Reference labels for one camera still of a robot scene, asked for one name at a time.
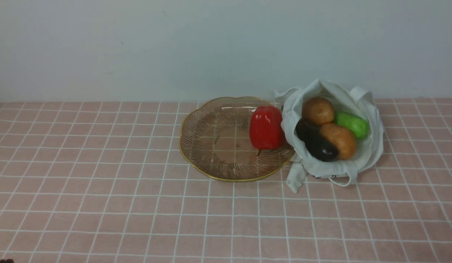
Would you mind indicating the brown potato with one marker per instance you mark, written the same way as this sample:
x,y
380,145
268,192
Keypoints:
x,y
318,111
342,138

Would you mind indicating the white cloth bag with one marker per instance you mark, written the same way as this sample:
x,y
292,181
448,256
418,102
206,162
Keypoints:
x,y
356,101

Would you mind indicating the gold-rimmed glass plate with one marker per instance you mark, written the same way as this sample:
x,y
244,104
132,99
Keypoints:
x,y
214,139

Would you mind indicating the red bell pepper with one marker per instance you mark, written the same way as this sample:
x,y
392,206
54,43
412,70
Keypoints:
x,y
265,130

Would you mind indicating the dark purple eggplant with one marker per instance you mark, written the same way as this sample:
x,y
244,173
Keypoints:
x,y
317,145

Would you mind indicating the green cucumber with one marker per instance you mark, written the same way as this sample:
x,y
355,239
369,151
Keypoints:
x,y
358,126

